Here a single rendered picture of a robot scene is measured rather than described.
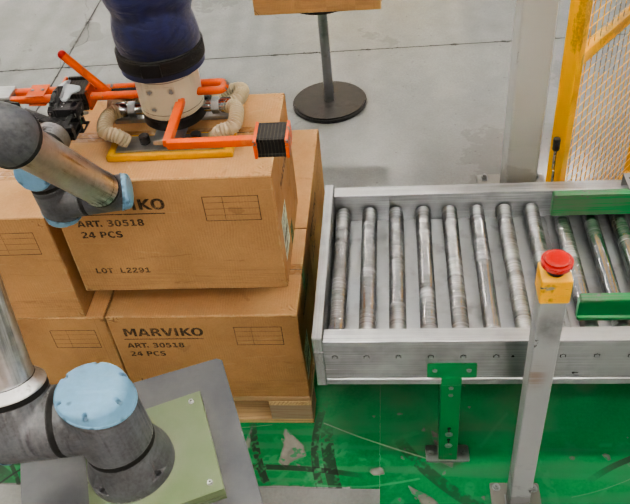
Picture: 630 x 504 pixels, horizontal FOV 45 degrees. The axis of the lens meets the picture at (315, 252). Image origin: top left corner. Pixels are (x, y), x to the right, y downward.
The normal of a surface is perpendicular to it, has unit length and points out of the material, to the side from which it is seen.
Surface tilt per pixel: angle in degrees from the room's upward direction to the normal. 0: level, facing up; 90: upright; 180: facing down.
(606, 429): 0
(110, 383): 2
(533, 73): 90
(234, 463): 0
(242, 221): 90
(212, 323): 90
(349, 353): 90
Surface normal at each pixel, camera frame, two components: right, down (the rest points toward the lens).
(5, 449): 0.00, 0.47
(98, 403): -0.07, -0.76
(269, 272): -0.06, 0.68
